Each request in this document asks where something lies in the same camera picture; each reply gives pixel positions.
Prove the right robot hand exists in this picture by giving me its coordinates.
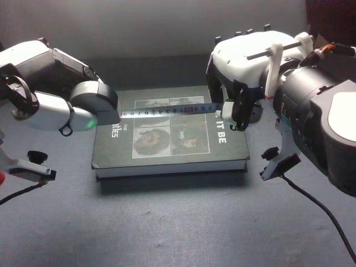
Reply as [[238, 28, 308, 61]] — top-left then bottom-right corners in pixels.
[[206, 23, 300, 132]]

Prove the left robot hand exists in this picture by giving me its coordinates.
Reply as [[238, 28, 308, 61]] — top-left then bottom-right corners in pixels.
[[0, 38, 105, 137]]

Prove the grey tape measure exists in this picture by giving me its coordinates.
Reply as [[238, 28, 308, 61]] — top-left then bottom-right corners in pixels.
[[69, 80, 223, 128]]

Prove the black hardcover book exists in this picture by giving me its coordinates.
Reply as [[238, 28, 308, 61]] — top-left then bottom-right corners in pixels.
[[91, 85, 250, 181]]

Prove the dark brown furniture piece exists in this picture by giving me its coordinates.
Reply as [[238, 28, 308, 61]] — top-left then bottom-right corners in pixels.
[[305, 0, 356, 47]]

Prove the grey table cloth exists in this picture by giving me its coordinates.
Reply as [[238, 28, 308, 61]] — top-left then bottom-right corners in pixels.
[[0, 57, 356, 267]]

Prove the black left camera cable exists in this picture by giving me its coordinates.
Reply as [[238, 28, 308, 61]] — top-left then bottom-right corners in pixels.
[[0, 182, 47, 206]]

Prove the black camera cable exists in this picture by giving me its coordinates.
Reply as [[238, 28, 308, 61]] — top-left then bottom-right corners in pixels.
[[280, 174, 356, 259], [0, 182, 47, 206]]

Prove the black right camera cable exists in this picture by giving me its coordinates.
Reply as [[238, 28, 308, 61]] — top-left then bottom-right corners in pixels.
[[280, 174, 356, 259]]

